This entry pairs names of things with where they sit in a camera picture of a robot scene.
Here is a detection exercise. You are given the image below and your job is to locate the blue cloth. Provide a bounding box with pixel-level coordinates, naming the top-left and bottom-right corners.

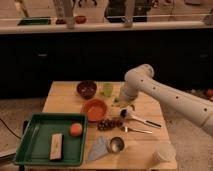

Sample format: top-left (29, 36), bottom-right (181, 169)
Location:
top-left (87, 136), bottom-right (108, 162)

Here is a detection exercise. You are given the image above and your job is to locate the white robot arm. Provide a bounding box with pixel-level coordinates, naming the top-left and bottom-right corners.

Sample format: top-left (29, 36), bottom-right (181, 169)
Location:
top-left (119, 64), bottom-right (213, 137)

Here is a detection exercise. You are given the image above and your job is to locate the black-handled spatula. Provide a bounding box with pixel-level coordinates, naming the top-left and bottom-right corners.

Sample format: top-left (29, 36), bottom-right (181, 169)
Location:
top-left (120, 109), bottom-right (161, 128)

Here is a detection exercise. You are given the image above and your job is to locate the silver fork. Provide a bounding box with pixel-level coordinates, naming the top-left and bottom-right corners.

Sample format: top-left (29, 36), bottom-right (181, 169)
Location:
top-left (119, 126), bottom-right (153, 134)

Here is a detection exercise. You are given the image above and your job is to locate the wooden block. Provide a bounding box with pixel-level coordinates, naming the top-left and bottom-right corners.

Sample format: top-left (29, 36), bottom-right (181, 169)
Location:
top-left (50, 133), bottom-right (63, 161)

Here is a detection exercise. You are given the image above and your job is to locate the wooden table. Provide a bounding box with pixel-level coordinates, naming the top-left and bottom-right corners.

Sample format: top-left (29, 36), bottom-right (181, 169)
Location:
top-left (43, 81), bottom-right (177, 170)

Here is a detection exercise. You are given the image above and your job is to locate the orange fruit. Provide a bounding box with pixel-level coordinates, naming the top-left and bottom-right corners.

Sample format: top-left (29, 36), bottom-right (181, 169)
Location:
top-left (70, 123), bottom-right (83, 137)

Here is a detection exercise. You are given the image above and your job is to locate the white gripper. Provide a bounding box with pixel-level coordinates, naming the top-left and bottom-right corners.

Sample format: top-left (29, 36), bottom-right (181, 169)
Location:
top-left (119, 84), bottom-right (138, 102)

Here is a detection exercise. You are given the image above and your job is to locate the orange bowl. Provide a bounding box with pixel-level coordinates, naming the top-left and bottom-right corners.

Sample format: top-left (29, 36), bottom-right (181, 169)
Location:
top-left (81, 99), bottom-right (107, 122)

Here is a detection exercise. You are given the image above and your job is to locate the white plastic cup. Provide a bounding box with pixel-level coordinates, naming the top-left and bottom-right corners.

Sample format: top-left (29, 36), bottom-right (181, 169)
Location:
top-left (153, 142), bottom-right (176, 163)

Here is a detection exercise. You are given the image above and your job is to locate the purple bowl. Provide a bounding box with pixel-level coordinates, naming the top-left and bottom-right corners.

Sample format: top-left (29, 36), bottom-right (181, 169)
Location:
top-left (77, 80), bottom-right (97, 99)

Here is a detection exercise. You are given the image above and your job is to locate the small metal cup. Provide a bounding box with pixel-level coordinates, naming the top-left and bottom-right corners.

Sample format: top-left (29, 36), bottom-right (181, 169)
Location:
top-left (109, 137), bottom-right (125, 153)

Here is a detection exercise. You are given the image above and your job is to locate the bunch of dark grapes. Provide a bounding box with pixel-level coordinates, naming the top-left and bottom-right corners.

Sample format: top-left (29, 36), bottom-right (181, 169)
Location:
top-left (97, 119), bottom-right (122, 131)

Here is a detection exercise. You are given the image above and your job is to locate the green plastic tray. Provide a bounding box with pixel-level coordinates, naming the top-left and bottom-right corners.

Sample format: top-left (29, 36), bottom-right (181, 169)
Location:
top-left (13, 113), bottom-right (87, 167)

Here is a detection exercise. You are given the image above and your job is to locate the black cable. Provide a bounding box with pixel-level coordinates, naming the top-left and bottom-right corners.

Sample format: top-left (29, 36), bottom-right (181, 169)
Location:
top-left (0, 118), bottom-right (22, 140)

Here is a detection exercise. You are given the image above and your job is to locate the green plastic cup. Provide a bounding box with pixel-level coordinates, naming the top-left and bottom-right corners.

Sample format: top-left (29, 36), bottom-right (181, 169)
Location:
top-left (103, 83), bottom-right (113, 97)

